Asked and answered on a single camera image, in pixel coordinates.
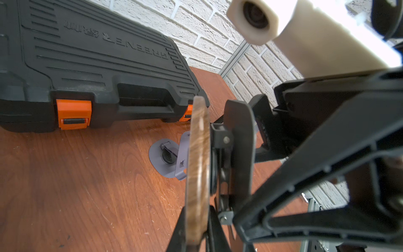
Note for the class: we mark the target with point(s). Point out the right corner aluminium profile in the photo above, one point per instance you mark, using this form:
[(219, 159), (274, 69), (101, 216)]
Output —
[(235, 57)]

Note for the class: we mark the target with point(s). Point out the grey phone stand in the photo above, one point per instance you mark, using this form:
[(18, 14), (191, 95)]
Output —
[(169, 158)]

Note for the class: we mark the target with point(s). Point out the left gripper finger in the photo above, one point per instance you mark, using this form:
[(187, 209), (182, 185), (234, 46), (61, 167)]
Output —
[(216, 240)]

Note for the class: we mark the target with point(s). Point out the dark grey stand wooden base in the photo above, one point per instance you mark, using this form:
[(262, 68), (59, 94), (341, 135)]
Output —
[(220, 166)]

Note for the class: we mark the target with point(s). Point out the aluminium front rail frame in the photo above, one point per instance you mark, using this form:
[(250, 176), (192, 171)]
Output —
[(313, 244)]

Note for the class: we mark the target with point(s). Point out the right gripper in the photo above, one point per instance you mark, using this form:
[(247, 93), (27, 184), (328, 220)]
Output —
[(350, 126)]

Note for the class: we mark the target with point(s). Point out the black plastic tool case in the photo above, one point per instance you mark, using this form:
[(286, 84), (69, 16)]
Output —
[(74, 65)]

